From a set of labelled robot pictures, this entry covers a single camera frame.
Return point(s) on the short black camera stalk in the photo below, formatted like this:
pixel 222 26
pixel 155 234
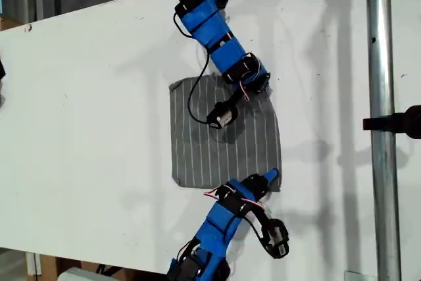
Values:
pixel 260 216
pixel 237 98

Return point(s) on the black camera box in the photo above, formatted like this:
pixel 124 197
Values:
pixel 279 238
pixel 222 116

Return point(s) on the grey white-striped towel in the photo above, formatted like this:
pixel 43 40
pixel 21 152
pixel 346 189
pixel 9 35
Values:
pixel 204 159

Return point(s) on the white table leg bracket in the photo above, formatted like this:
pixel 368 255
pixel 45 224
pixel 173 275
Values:
pixel 33 264

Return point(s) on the steel post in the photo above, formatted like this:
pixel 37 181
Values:
pixel 381 162

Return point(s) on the black clamp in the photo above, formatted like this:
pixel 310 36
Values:
pixel 394 123

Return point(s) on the brown cardboard box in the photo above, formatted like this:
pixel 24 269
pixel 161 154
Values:
pixel 125 269

